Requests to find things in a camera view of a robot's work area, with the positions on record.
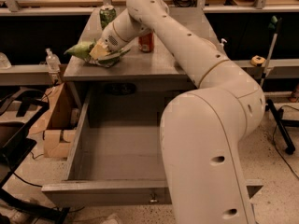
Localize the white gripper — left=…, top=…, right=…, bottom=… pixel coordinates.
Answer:
left=90, top=21, right=128, bottom=60

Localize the green jalapeno chip bag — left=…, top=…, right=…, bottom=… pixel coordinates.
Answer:
left=65, top=40, right=129, bottom=68

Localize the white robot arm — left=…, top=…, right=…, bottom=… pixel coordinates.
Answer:
left=90, top=0, right=265, bottom=224

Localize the grey drawer cabinet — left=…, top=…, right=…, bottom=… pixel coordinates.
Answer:
left=64, top=7, right=225, bottom=104

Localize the open grey top drawer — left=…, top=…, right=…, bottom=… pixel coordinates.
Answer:
left=41, top=83, right=264, bottom=207

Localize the metal drawer knob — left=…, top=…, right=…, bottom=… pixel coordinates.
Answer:
left=149, top=193, right=158, bottom=204

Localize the green soda can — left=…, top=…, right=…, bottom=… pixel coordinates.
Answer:
left=99, top=4, right=116, bottom=29

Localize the clear sanitizer bottle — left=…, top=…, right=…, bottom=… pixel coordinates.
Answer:
left=46, top=49, right=61, bottom=72

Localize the orange soda can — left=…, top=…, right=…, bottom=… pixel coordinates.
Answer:
left=138, top=32, right=154, bottom=52

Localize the cardboard box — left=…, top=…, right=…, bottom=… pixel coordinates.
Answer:
left=29, top=63, right=78, bottom=159

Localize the black chair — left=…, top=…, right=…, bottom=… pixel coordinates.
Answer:
left=0, top=87, right=69, bottom=224

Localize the small white pump bottle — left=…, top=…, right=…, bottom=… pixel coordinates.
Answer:
left=220, top=38, right=227, bottom=50

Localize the yellow tape measure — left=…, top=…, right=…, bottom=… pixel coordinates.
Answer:
left=250, top=55, right=265, bottom=66

